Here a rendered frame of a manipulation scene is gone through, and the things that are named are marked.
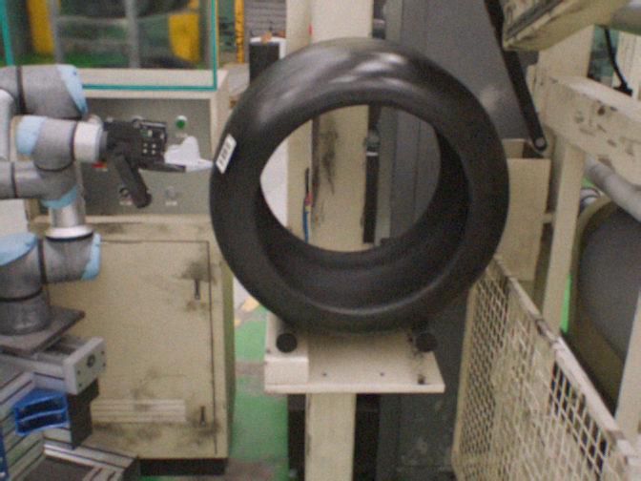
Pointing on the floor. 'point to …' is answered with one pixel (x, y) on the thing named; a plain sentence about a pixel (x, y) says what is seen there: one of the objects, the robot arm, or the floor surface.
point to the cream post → (336, 230)
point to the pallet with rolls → (260, 59)
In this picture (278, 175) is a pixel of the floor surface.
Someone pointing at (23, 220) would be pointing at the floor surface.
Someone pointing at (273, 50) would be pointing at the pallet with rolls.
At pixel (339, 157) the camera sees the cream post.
